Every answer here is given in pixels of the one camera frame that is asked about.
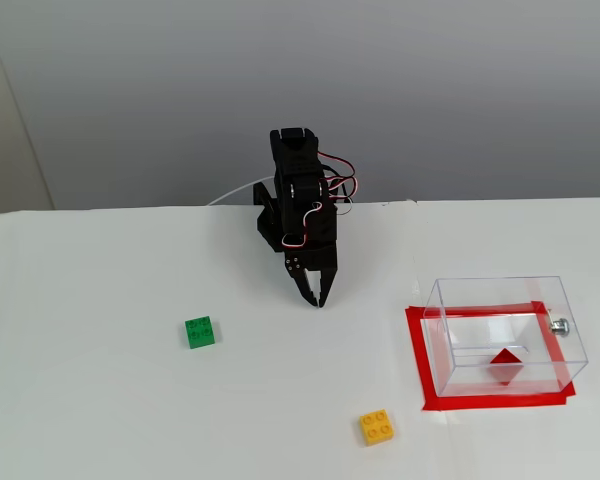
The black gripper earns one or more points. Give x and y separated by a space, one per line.
316 261

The red lego brick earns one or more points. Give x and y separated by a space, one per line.
505 365

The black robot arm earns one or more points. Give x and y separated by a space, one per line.
295 165

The green lego brick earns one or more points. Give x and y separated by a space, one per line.
200 332

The yellow lego brick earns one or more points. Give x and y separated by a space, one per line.
377 427

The silver metal box lock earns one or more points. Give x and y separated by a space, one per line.
560 326

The transparent plastic box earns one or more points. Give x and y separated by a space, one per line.
570 325

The black table clamp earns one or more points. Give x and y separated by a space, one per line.
265 200

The red rectangular base frame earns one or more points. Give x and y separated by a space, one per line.
415 350

